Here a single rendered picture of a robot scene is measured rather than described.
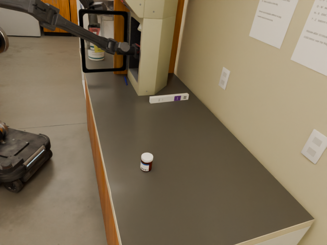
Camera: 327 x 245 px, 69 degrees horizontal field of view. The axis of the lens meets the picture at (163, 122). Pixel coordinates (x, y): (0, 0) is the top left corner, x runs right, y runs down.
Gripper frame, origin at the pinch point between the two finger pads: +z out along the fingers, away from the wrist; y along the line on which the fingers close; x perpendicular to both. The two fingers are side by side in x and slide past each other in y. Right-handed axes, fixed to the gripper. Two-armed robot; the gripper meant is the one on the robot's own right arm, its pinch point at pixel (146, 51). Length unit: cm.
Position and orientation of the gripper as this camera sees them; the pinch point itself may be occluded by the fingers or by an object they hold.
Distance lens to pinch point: 163.4
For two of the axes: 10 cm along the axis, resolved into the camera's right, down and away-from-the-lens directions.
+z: 9.1, -0.6, 4.0
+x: -1.6, 8.5, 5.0
